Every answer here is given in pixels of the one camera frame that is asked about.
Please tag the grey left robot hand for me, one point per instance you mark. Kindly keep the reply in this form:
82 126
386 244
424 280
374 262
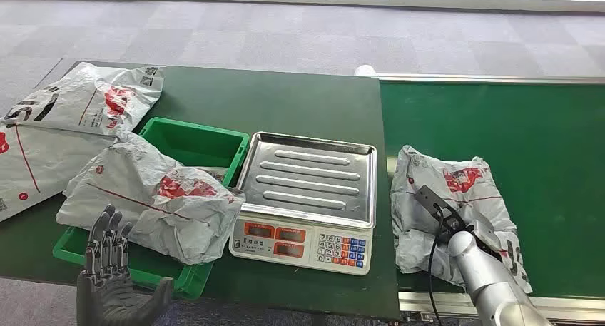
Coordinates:
111 295

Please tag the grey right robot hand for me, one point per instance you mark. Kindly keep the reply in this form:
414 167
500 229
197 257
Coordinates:
439 205

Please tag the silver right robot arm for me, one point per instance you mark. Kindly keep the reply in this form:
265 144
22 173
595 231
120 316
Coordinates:
496 291

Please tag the bulky grey courier bag package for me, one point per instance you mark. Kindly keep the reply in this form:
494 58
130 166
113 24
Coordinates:
142 191

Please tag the green plastic basket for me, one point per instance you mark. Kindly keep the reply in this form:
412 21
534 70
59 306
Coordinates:
189 144

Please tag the green conveyor belt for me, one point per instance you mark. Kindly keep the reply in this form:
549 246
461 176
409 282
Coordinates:
520 135

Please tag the electronic scale with steel pan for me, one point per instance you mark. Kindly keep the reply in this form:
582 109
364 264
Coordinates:
312 182

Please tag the large flat grey courier bag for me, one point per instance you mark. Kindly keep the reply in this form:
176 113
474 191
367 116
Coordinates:
42 163

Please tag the white conveyor roller end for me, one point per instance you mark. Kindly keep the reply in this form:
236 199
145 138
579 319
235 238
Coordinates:
365 70

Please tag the dark green table board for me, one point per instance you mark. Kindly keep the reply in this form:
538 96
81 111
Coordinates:
283 106

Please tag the grey courier bag with QR codes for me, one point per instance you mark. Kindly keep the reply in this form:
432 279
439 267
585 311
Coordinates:
85 102

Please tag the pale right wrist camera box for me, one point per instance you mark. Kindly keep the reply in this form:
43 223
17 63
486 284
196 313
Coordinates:
487 236

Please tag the silver conveyor frame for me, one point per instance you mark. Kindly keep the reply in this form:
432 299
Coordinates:
567 307

